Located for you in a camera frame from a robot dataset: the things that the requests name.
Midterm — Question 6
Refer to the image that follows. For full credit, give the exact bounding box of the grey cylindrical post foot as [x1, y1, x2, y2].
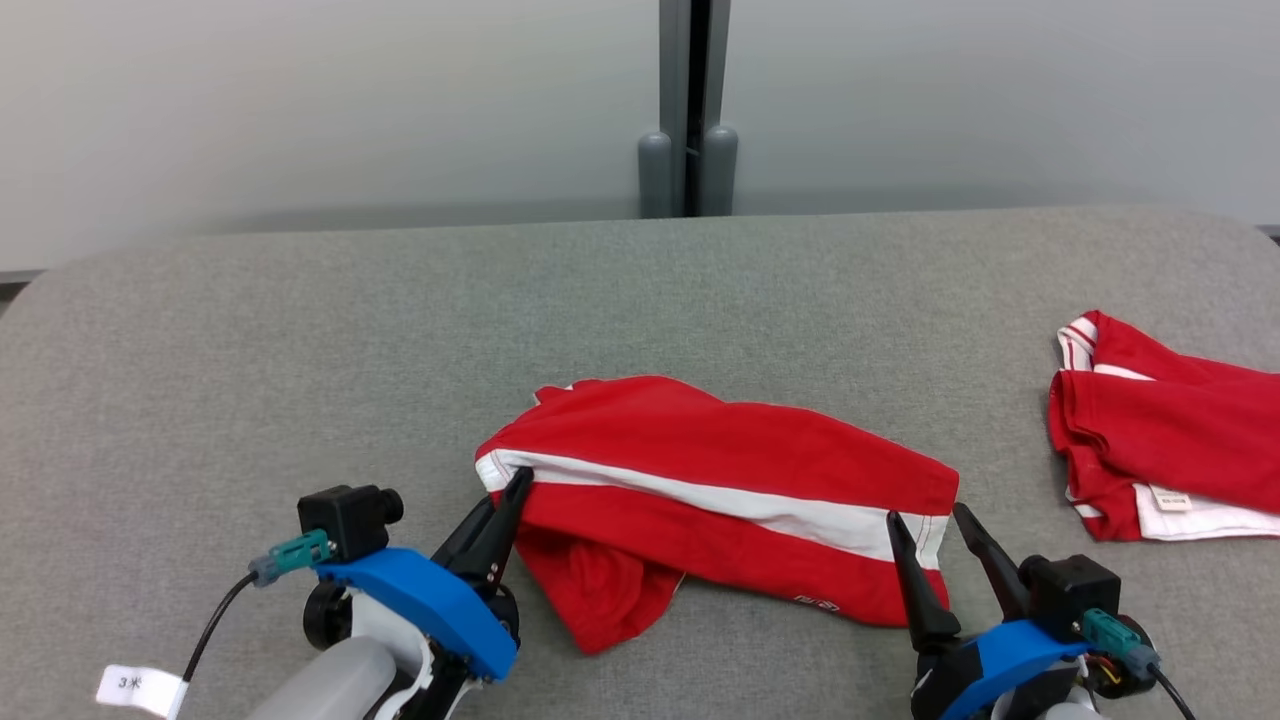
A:
[700, 125, 739, 217]
[638, 130, 673, 219]

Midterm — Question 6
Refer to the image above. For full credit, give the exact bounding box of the black left camera cable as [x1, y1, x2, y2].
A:
[180, 573, 257, 683]

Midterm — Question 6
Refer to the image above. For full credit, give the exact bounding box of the black camera cable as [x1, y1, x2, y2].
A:
[1150, 665, 1201, 720]
[180, 573, 257, 683]

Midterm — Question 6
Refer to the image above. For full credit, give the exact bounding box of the black right camera cable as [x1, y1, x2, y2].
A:
[1150, 665, 1201, 720]

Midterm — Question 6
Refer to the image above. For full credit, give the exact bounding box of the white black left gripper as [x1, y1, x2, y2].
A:
[303, 467, 534, 720]

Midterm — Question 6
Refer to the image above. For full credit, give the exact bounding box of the red basketball jersey number 23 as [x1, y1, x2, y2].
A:
[1047, 310, 1280, 543]

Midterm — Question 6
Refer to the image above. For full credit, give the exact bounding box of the red basketball shorts white stripe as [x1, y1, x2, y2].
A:
[475, 375, 961, 656]

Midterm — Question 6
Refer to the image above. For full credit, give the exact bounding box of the grey metal partition post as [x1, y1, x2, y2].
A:
[658, 0, 733, 219]

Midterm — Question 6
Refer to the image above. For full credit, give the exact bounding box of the teal right camera connector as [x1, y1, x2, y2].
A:
[1080, 610, 1161, 676]

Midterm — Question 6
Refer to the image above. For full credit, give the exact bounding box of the white cable label tag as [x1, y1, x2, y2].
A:
[97, 665, 188, 719]

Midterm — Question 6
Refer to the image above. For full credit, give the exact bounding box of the teal left camera connector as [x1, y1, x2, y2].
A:
[250, 530, 336, 586]

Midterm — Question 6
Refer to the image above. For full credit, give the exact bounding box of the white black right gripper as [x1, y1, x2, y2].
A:
[885, 502, 1101, 720]

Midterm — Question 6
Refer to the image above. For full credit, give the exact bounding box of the teal camera connector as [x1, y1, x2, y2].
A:
[1080, 610, 1161, 676]
[250, 530, 336, 586]

